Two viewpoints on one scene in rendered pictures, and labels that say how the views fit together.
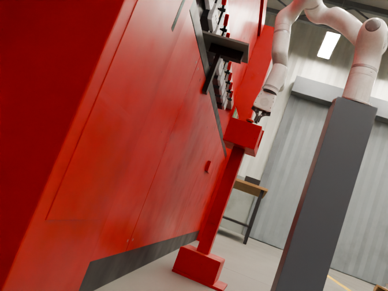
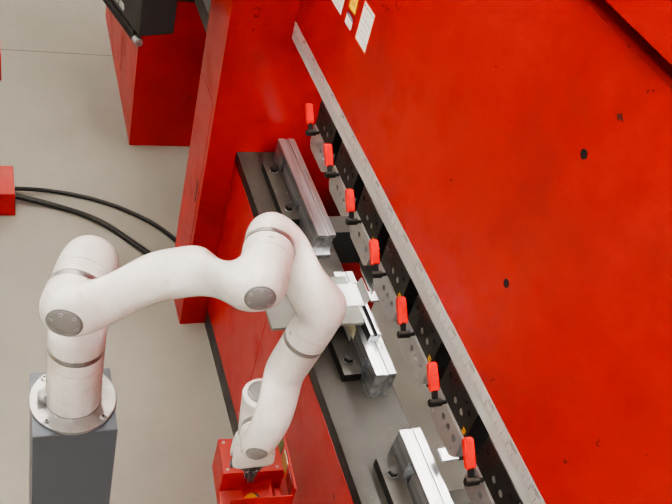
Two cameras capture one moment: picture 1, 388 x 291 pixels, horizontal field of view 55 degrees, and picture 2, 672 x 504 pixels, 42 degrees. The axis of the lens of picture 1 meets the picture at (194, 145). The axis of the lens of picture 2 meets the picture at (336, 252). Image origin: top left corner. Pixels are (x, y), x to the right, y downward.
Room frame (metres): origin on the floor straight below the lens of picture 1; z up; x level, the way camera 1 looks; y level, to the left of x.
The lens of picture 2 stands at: (2.92, -1.03, 2.65)
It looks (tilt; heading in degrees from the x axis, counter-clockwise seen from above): 40 degrees down; 141
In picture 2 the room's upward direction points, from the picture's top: 17 degrees clockwise
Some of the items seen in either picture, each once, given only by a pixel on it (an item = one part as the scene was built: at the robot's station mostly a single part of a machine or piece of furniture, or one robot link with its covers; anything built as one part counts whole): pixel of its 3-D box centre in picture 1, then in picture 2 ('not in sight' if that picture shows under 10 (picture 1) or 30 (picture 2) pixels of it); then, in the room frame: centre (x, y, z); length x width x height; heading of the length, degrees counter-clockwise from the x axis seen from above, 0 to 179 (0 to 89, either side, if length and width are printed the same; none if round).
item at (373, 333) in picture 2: not in sight; (362, 311); (1.60, 0.19, 0.99); 0.20 x 0.03 x 0.03; 170
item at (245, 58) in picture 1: (219, 45); (309, 302); (1.54, 0.05, 1.00); 0.26 x 0.18 x 0.01; 80
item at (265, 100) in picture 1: (265, 101); (253, 447); (1.90, -0.27, 0.95); 0.10 x 0.07 x 0.11; 75
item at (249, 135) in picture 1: (245, 132); (252, 476); (1.86, -0.22, 0.75); 0.20 x 0.16 x 0.18; 166
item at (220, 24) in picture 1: (212, 29); (434, 340); (1.94, 0.12, 1.24); 0.15 x 0.09 x 0.17; 170
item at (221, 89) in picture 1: (220, 81); not in sight; (2.72, -0.02, 1.24); 0.15 x 0.09 x 0.17; 170
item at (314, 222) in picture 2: not in sight; (302, 195); (1.03, 0.29, 0.92); 0.50 x 0.06 x 0.10; 170
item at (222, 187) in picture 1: (221, 199); not in sight; (1.86, -0.22, 0.39); 0.06 x 0.06 x 0.54; 76
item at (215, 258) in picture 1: (204, 267); not in sight; (1.86, -0.25, 0.06); 0.25 x 0.20 x 0.12; 76
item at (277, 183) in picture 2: not in sight; (280, 193); (0.97, 0.24, 0.89); 0.30 x 0.05 x 0.03; 170
